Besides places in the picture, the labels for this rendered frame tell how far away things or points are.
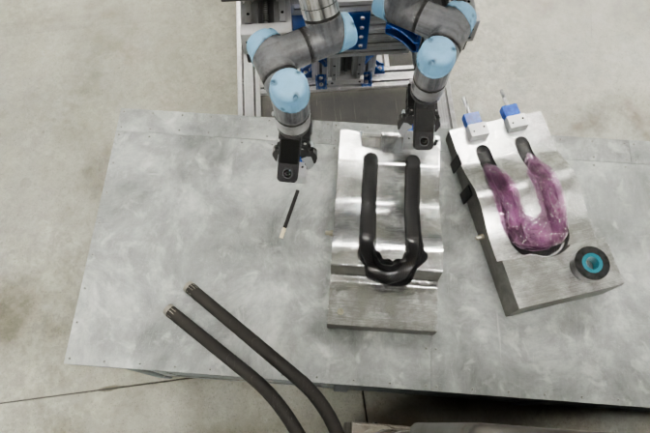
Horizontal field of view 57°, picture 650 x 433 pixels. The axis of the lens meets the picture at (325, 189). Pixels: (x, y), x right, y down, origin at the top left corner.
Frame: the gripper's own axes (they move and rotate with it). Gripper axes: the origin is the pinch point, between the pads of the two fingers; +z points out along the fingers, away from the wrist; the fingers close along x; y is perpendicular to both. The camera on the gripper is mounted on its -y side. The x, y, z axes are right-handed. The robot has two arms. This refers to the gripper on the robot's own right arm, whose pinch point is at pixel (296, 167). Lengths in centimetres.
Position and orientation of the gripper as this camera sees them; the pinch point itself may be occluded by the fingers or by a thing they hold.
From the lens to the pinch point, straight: 144.7
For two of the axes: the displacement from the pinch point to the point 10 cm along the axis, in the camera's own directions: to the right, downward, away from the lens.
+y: 0.7, -9.3, 3.6
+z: 0.0, 3.7, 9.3
